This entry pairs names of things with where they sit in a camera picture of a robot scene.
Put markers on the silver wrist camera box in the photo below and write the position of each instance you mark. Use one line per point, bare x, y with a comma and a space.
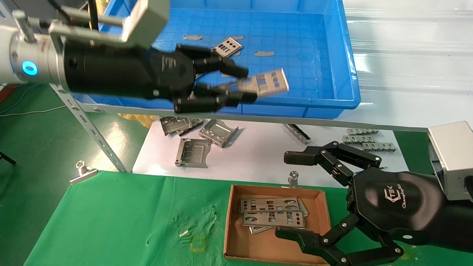
452, 159
147, 18

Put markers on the white board sheet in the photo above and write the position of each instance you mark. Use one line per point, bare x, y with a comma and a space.
258, 159

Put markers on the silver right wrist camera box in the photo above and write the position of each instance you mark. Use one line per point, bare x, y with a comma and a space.
452, 159

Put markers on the grey metal shelf rail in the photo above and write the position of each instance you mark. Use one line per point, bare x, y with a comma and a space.
103, 108

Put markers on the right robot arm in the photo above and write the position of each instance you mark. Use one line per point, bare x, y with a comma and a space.
458, 221

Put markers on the long narrow metal strip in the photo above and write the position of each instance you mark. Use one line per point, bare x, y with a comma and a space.
297, 133

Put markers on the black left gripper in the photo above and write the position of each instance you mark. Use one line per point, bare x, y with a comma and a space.
162, 74

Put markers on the black stand leg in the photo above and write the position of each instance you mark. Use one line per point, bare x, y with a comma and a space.
7, 158

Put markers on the blue plastic tray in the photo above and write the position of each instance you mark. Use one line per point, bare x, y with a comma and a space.
314, 74

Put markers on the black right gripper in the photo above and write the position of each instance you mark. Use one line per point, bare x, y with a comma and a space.
395, 203

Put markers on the folded grey metal bracket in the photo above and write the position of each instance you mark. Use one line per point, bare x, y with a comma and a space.
173, 125

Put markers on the silver binder clip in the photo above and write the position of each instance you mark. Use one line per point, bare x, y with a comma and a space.
84, 175
293, 179

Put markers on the dark grey metal bracket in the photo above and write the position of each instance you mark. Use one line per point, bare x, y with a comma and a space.
194, 123

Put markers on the green table cloth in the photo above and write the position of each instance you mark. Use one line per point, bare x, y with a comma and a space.
129, 214

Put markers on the yellow tape mark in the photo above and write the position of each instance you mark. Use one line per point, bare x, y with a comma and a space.
197, 248

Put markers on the small white tape scrap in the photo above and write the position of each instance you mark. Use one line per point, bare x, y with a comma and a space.
184, 233

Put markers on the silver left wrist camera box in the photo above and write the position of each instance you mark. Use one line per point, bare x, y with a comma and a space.
147, 18

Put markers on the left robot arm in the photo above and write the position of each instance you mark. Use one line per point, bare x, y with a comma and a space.
92, 70

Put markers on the grey perforated shelf post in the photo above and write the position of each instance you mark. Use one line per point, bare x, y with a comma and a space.
92, 129

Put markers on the open grey metal bracket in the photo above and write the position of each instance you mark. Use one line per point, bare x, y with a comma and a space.
218, 131

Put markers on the toothed metal comb strip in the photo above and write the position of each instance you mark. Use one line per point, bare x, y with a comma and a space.
362, 131
378, 147
358, 139

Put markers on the brown cardboard box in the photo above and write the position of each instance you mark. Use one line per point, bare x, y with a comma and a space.
258, 247

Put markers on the flat grey metal frame plate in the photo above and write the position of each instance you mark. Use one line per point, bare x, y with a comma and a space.
184, 162

